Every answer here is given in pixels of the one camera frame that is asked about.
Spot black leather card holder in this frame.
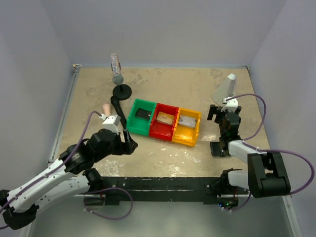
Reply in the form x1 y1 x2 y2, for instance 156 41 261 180
210 141 230 157

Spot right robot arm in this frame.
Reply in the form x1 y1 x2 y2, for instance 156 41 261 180
207 105 291 198

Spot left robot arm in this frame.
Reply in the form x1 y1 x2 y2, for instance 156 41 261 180
0 129 138 230

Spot silver cards in yellow bin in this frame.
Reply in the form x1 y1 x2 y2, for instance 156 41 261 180
178 115 197 129

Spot gold cards in red bin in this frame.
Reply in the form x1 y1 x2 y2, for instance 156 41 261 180
156 112 174 125

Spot white wedge stand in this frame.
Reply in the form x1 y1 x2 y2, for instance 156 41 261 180
212 74 237 107

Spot green plastic bin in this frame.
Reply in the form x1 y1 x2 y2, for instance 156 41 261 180
127 98 156 136

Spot red plastic bin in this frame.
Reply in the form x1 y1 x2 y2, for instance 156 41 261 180
149 103 179 142

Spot yellow plastic bin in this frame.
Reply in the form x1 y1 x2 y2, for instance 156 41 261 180
172 107 201 147

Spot pink cylinder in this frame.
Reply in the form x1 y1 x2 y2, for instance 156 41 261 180
102 104 111 117

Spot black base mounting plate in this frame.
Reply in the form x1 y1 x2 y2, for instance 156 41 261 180
87 177 247 205

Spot glitter tube on black stand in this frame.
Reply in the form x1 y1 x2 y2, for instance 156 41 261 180
111 53 132 100

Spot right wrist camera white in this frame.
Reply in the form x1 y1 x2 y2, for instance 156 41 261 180
221 97 238 112

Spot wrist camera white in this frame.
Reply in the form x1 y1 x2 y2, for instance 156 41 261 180
221 97 238 112
100 114 120 134

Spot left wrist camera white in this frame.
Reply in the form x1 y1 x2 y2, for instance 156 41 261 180
100 114 120 134

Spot black bin handle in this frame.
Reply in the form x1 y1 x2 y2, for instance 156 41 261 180
110 95 127 129

